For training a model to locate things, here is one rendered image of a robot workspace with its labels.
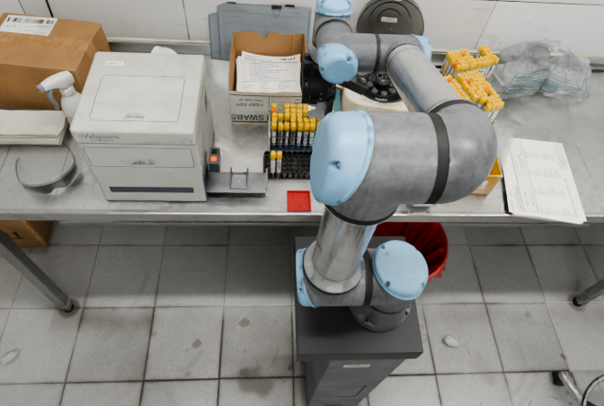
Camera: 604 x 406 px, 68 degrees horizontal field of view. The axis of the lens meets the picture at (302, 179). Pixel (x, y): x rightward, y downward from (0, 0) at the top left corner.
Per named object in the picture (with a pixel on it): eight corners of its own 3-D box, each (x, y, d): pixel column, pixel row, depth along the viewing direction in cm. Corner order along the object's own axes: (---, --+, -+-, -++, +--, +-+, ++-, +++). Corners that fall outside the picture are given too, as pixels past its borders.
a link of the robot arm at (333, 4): (316, 10, 86) (315, -16, 91) (312, 55, 95) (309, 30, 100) (357, 11, 87) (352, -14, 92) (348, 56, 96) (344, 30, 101)
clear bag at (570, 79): (531, 93, 163) (551, 64, 151) (531, 65, 172) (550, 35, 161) (588, 108, 160) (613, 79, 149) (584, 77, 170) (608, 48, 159)
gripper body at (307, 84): (299, 84, 114) (303, 46, 104) (333, 84, 114) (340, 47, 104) (301, 106, 109) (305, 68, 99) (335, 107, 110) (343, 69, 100)
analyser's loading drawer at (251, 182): (194, 195, 125) (191, 184, 121) (196, 175, 129) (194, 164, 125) (267, 195, 127) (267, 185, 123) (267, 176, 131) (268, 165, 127)
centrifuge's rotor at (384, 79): (354, 109, 144) (358, 92, 139) (356, 76, 153) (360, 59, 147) (402, 115, 144) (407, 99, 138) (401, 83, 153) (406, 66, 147)
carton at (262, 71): (229, 125, 144) (226, 91, 131) (234, 65, 160) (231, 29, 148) (306, 127, 146) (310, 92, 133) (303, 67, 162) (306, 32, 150)
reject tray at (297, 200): (287, 211, 127) (287, 210, 126) (287, 191, 131) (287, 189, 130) (311, 211, 127) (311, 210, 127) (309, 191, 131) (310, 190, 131)
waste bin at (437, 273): (341, 320, 198) (359, 281, 162) (334, 245, 219) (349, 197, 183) (424, 319, 201) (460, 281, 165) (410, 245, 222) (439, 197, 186)
